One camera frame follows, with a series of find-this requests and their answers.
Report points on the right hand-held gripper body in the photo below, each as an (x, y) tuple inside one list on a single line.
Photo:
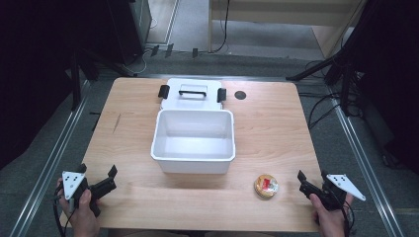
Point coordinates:
[(332, 194)]

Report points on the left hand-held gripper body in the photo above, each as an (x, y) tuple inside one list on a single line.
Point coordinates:
[(73, 184)]

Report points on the person's right hand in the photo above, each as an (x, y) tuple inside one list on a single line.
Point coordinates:
[(329, 220)]

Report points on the person's left hand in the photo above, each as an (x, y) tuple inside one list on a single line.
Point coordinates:
[(83, 217)]

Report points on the round gold wrapped snack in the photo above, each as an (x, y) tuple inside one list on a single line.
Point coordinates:
[(266, 186)]

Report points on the white plastic storage box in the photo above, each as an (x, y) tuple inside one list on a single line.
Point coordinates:
[(193, 141)]

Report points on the black tripod stand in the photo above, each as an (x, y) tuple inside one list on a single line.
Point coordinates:
[(75, 82), (346, 75)]

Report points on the black round table grommet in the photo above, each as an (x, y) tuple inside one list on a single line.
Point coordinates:
[(240, 95)]

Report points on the white box lid black latches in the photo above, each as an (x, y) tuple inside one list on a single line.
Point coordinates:
[(191, 100)]

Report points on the dark curtain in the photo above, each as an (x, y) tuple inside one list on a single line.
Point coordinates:
[(392, 82), (29, 65)]

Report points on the dark cabinet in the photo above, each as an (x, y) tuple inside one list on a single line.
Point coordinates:
[(128, 29)]

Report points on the metal floor rail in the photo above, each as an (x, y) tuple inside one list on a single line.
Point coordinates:
[(49, 164), (362, 164)]

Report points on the black floor bracket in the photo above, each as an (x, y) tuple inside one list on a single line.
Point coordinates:
[(169, 50), (154, 50), (195, 52)]

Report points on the light wooden furniture frame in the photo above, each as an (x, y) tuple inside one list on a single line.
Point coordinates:
[(280, 13)]

